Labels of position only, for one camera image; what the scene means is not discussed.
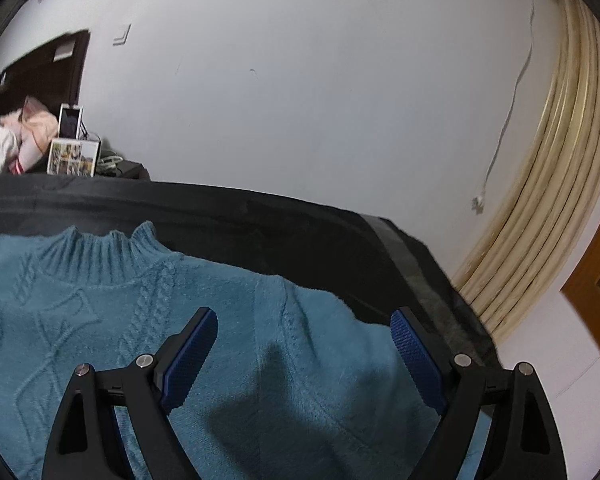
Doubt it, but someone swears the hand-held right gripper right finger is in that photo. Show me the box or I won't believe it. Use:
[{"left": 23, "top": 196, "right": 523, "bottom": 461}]
[{"left": 390, "top": 307, "right": 567, "bottom": 480}]

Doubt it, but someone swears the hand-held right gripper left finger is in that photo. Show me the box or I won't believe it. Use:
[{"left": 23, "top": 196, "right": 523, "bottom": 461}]
[{"left": 41, "top": 306, "right": 218, "bottom": 480}]

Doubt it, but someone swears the teal knit sweater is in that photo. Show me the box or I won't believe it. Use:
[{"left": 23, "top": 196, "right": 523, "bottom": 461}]
[{"left": 0, "top": 221, "right": 496, "bottom": 480}]

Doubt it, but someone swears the dark nightstand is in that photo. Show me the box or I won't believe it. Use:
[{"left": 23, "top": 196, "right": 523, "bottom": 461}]
[{"left": 97, "top": 160, "right": 151, "bottom": 182}]

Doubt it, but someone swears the white tablet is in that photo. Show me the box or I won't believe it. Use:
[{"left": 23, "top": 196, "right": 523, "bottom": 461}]
[{"left": 58, "top": 103, "right": 84, "bottom": 139}]

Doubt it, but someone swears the pink pillow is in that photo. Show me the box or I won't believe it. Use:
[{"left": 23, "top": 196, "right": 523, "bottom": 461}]
[{"left": 17, "top": 96, "right": 61, "bottom": 171}]

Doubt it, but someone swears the dark wooden headboard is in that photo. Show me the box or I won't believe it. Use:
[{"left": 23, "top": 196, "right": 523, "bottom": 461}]
[{"left": 0, "top": 29, "right": 91, "bottom": 126}]

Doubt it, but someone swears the white wall cable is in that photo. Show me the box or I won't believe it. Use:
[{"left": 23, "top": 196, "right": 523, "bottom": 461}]
[{"left": 471, "top": 0, "right": 536, "bottom": 214}]

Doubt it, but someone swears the wooden door frame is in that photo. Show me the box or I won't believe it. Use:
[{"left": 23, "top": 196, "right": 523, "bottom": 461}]
[{"left": 560, "top": 240, "right": 600, "bottom": 356}]

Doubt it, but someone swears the photo frame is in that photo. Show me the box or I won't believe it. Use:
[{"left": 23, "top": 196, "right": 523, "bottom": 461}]
[{"left": 46, "top": 138, "right": 102, "bottom": 178}]

